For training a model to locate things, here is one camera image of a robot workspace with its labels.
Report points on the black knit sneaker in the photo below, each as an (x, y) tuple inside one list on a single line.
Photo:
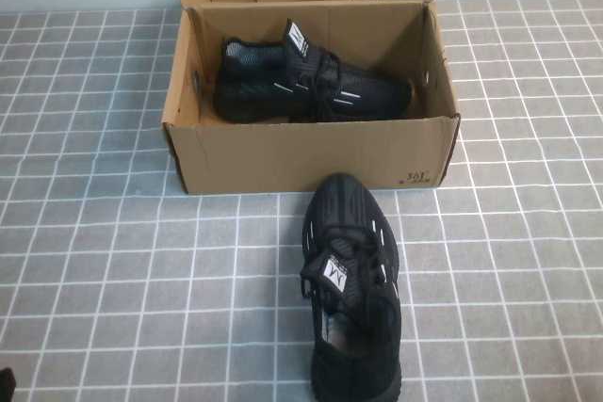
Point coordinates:
[(264, 91), (348, 213)]

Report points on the grey white-checked tablecloth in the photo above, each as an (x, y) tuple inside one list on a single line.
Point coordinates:
[(141, 279)]

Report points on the brown cardboard shoe box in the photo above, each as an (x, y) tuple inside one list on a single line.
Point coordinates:
[(306, 157)]

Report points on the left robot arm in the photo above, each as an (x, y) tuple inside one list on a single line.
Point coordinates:
[(6, 388)]

